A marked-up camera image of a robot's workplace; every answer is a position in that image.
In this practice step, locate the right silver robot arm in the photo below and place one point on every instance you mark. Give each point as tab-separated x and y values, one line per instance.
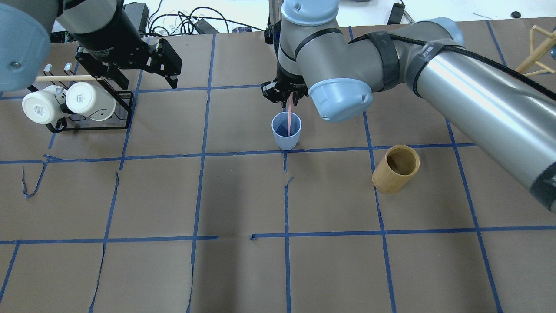
511	117

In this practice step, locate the black power adapter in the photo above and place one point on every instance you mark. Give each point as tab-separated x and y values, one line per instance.
397	13

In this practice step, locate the pink chopstick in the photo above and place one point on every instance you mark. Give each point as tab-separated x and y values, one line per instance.
289	110

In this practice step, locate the black wire cup rack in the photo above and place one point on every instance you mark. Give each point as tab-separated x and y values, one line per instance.
120	120

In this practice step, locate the wooden rack dowel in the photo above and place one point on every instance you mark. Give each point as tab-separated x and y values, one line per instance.
67	78

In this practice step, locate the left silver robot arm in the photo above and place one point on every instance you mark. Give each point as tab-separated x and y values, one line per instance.
110	41

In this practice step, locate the light blue plastic cup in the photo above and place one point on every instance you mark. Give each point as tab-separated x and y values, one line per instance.
279	130

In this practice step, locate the white mug on rack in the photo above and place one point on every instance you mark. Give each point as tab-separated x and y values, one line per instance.
90	101
45	106

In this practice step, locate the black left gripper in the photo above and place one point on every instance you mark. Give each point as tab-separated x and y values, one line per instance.
105	36

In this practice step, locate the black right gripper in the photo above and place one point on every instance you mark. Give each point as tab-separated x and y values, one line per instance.
290	81

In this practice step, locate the wooden stick stand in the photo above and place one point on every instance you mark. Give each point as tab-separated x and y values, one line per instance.
537	52

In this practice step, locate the bamboo wooden cup holder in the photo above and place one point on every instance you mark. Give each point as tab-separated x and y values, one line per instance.
399	164

